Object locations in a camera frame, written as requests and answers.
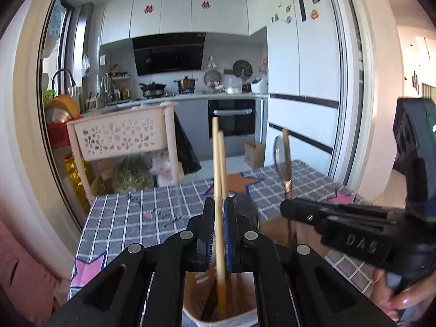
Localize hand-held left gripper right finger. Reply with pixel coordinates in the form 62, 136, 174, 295
223, 197, 397, 327

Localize bag of green vegetables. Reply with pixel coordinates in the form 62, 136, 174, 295
112, 155, 155, 193

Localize beige plastic storage cart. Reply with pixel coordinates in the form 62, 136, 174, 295
66, 102, 186, 201

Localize black wok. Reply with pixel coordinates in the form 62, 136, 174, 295
140, 82, 167, 98

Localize gold foil bundle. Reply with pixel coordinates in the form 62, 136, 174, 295
63, 152, 96, 205

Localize condiment rack with bottles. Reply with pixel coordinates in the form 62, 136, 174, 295
99, 72, 133, 104

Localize person's right hand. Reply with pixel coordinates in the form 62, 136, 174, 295
370, 267, 436, 322

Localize white rice cooker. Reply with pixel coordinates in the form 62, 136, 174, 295
251, 78, 270, 94

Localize group of fridge magnets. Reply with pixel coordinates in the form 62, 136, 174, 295
271, 0, 329, 24

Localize round hanging steamer rack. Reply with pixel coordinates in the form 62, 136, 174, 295
232, 59, 253, 77
204, 70, 222, 87

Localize grey checked tablecloth with stars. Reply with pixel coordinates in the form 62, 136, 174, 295
68, 159, 385, 327

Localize black built-in oven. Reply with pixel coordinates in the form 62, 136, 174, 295
207, 98, 257, 138

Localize white wall cabinets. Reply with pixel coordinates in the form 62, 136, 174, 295
100, 0, 268, 46

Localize white plastic utensil holder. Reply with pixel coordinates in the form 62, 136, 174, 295
182, 216, 298, 327

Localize yellow bowl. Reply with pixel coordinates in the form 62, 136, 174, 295
46, 95, 81, 118

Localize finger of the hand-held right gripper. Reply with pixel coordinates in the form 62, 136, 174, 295
279, 198, 407, 243

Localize curved kitchen faucet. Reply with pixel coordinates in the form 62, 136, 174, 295
51, 69, 76, 92

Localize white sliding door frame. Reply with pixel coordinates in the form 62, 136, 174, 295
323, 0, 375, 195

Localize black range hood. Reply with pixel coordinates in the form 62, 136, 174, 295
132, 32, 207, 76

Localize white refrigerator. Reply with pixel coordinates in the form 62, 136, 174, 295
264, 0, 343, 178

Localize steel cooking pot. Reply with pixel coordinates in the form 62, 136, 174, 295
174, 76, 199, 94

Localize pink and white plastic bag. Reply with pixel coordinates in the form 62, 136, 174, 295
150, 150, 186, 186

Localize small cardboard box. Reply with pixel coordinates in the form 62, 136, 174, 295
243, 140, 266, 169

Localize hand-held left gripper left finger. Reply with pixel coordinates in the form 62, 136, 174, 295
44, 197, 216, 327

